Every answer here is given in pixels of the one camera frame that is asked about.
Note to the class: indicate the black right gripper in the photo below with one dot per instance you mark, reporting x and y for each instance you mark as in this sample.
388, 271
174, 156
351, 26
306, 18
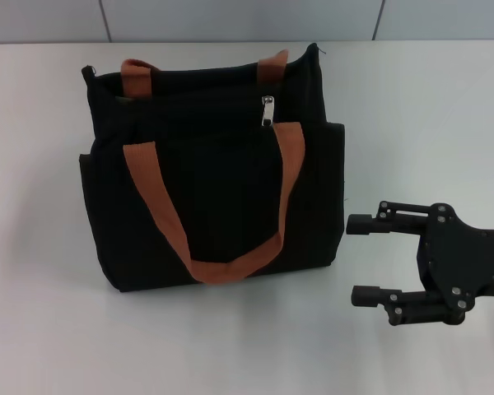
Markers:
469, 263

